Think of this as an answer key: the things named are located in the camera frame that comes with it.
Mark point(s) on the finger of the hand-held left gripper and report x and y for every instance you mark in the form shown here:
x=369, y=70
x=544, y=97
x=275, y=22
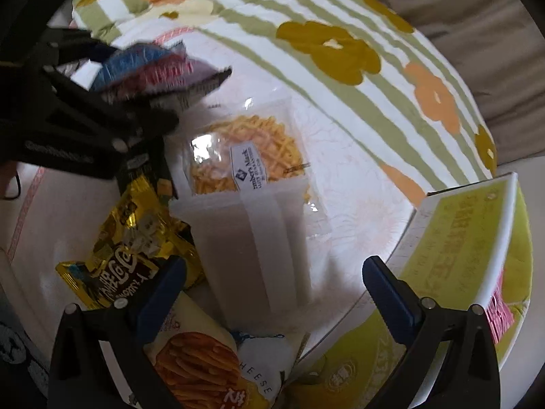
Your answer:
x=70, y=44
x=144, y=119

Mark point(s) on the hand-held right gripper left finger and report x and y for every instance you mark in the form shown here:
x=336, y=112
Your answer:
x=168, y=289

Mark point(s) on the pink snack packet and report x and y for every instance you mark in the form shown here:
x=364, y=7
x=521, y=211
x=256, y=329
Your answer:
x=500, y=315

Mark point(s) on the flower print striped blanket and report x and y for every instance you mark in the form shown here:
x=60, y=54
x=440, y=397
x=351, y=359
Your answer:
x=340, y=17

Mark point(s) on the clear noodle snack packet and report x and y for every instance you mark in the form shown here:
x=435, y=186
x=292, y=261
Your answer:
x=251, y=157

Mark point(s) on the small black yellow packet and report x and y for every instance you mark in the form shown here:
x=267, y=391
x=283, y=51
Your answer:
x=144, y=172

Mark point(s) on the yellow black snack packet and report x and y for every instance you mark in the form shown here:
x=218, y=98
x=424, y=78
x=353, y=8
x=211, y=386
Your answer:
x=123, y=243

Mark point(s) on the blue and red snack packet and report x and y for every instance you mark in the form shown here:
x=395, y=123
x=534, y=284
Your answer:
x=170, y=68

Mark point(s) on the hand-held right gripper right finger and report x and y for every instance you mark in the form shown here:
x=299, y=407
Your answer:
x=387, y=302

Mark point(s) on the orange white sticks packet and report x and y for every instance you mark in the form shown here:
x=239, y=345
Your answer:
x=200, y=362

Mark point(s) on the yellow green cardboard box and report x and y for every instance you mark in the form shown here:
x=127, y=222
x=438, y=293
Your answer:
x=451, y=238

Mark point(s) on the dark patterned cloth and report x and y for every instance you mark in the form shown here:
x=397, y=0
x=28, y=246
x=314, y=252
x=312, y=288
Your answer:
x=15, y=358

